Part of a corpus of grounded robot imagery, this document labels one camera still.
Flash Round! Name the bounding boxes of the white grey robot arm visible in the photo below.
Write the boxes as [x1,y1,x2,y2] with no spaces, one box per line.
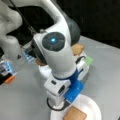
[0,0,89,109]

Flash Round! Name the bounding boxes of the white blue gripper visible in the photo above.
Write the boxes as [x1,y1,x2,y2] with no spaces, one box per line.
[44,58,89,109]

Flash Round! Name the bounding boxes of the toasted bread slice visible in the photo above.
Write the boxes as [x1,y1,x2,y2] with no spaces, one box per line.
[66,107,87,120]
[72,44,84,55]

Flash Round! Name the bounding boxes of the blue orange background device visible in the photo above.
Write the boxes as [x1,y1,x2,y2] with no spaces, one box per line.
[0,59,16,85]

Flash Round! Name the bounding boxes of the white divided round tray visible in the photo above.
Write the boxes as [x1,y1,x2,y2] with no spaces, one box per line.
[39,52,90,80]

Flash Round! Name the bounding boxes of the brown round meat patty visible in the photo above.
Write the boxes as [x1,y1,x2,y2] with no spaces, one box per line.
[36,59,45,66]

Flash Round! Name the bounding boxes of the white paper plate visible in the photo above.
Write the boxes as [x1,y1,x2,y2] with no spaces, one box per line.
[50,94,102,120]

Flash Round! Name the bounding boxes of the green lettuce piece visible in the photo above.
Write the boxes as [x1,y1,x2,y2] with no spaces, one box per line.
[85,56,93,65]

